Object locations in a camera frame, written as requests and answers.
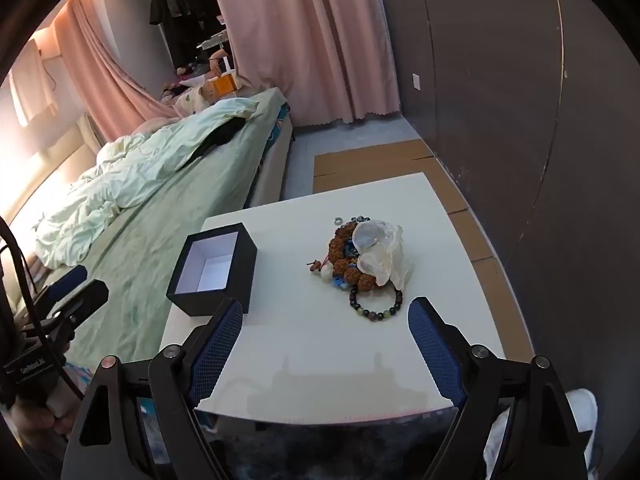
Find black garment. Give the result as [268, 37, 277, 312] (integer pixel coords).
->
[192, 116, 249, 162]

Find flat brown cardboard sheets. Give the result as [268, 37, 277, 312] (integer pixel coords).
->
[312, 139, 536, 362]

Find white hanging towel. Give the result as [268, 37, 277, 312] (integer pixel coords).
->
[10, 39, 59, 127]

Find beige bed base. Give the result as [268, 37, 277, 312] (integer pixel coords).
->
[244, 110, 297, 207]

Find orange box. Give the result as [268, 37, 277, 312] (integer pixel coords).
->
[210, 71, 239, 99]

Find white printed cloth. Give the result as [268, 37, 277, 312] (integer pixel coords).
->
[481, 399, 517, 480]

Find draped pink curtain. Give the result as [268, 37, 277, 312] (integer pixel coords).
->
[52, 0, 193, 143]

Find red cord bead charm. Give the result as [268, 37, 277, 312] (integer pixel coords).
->
[306, 257, 334, 284]

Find person's left hand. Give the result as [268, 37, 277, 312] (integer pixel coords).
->
[11, 394, 77, 437]

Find brown seed bead bracelet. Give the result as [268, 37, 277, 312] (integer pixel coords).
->
[327, 223, 382, 286]

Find black gift box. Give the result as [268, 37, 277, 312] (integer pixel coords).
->
[166, 223, 258, 317]

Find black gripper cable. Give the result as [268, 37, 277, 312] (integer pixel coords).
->
[0, 216, 87, 403]

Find clear plastic bag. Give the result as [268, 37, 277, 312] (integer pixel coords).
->
[351, 220, 416, 291]

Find wide pink curtain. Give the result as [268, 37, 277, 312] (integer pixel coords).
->
[206, 0, 402, 127]

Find dark mixed bead bracelet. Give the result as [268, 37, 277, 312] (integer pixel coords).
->
[348, 286, 404, 322]

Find green bed sheet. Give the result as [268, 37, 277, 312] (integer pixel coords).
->
[65, 87, 292, 361]

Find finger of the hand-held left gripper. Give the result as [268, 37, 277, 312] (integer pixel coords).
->
[32, 265, 89, 312]
[21, 279, 110, 342]

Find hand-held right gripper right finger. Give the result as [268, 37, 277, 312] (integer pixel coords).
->
[408, 297, 588, 480]

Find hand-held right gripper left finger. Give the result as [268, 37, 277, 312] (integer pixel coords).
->
[60, 297, 244, 480]

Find light green duvet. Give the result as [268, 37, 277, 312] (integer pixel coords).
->
[35, 97, 261, 268]

